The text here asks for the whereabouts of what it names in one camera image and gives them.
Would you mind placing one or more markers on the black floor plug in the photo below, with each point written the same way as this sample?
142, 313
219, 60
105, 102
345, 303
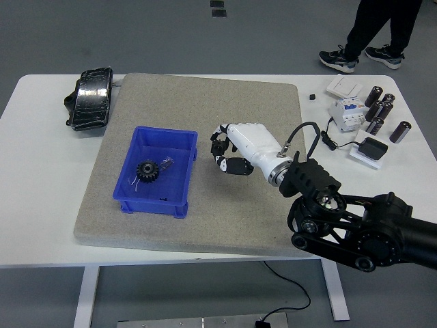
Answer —
261, 324

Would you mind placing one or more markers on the small clear parts bag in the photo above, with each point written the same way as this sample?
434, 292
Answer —
166, 163

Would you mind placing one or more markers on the black floor plate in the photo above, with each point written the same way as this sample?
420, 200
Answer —
219, 13
216, 4

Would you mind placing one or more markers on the dark cylindrical capacitor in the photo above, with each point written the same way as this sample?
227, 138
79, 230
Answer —
385, 110
400, 131
375, 126
373, 97
388, 97
373, 111

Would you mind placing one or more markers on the white circuit breaker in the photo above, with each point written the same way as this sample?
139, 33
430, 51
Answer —
346, 114

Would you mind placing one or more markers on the small metal bracket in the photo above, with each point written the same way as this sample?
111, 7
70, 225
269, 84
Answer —
117, 83

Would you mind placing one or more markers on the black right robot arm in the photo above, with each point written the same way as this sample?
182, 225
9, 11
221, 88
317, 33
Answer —
392, 218

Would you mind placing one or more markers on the white wall switch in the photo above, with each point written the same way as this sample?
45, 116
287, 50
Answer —
343, 85

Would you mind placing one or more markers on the black tape-wrapped device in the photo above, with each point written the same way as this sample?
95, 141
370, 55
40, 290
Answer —
90, 99

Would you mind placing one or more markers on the grey metal base plate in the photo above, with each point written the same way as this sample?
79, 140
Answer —
170, 324

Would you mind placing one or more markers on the black power adapter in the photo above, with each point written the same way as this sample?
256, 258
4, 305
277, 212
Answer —
373, 148

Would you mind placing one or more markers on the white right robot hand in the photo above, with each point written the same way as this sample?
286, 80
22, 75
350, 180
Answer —
252, 140

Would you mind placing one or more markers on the grey-brown table mat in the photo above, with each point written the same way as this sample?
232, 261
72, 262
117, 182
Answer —
205, 102

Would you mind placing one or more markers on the blue plastic box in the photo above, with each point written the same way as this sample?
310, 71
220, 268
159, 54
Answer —
150, 206

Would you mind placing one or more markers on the person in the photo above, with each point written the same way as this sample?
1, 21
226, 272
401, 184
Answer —
368, 27

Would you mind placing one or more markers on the large black gear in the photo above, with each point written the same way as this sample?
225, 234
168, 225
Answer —
147, 175

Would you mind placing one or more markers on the white table leg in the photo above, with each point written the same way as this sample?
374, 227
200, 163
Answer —
85, 297
336, 294

